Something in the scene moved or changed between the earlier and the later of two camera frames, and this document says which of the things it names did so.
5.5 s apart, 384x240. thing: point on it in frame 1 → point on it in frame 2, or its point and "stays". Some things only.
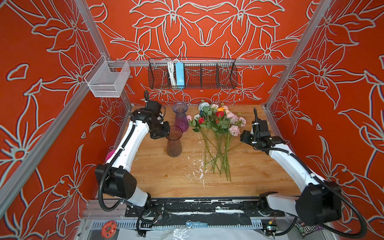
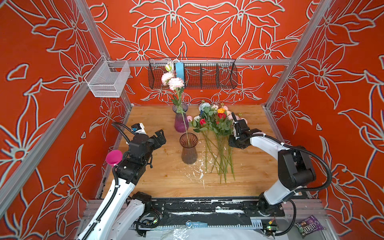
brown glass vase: x=174 y=145 → x=188 y=142
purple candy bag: x=304 y=228 stays
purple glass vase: x=181 y=109 stays
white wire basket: x=107 y=78 stays
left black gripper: x=163 y=129 → x=154 y=141
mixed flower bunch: x=217 y=125 stays
